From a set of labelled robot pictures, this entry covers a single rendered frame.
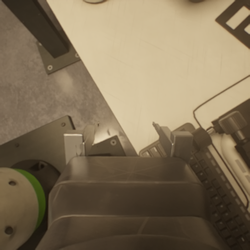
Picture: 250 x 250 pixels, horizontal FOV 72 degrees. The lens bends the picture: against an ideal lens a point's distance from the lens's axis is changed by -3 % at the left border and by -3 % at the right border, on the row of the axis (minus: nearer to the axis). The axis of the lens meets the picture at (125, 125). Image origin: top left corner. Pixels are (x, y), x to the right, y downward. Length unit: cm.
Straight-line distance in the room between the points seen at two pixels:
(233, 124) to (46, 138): 36
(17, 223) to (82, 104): 105
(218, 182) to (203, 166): 5
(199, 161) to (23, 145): 38
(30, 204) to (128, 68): 35
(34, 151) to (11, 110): 109
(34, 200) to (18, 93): 124
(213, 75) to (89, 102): 92
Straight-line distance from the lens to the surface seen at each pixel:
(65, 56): 142
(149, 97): 43
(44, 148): 41
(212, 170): 42
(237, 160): 42
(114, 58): 47
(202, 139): 34
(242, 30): 57
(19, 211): 28
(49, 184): 37
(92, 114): 122
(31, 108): 141
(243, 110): 39
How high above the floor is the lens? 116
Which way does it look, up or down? 81 degrees down
